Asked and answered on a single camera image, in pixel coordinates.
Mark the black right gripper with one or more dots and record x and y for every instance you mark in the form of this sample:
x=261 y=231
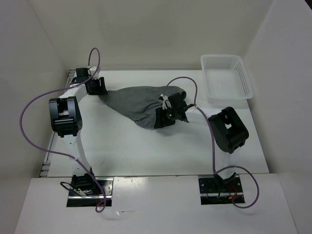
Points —
x=160 y=113

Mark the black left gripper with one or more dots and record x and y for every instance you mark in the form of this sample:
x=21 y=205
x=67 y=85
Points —
x=101 y=90

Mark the grey shorts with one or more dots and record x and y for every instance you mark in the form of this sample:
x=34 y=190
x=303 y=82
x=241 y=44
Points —
x=142 y=105

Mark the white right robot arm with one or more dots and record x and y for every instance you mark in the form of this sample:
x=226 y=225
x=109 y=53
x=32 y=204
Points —
x=227 y=130

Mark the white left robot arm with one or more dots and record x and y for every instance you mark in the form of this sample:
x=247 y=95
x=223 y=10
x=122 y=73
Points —
x=66 y=121

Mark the white plastic basket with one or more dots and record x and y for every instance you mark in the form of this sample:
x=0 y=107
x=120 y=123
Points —
x=226 y=78

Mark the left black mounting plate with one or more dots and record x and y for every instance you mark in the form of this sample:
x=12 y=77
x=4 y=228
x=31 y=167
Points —
x=90 y=197

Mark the black mounting plate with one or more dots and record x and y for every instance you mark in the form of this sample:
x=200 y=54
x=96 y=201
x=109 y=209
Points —
x=213 y=190
x=90 y=197

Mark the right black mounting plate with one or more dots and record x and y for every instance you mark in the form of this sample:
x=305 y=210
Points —
x=213 y=190

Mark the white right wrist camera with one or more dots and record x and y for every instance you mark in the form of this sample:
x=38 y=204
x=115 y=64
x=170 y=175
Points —
x=165 y=102

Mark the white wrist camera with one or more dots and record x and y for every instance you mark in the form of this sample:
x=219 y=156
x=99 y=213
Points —
x=93 y=71
x=165 y=102

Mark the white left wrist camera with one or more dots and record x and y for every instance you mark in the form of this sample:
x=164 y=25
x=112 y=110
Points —
x=93 y=71

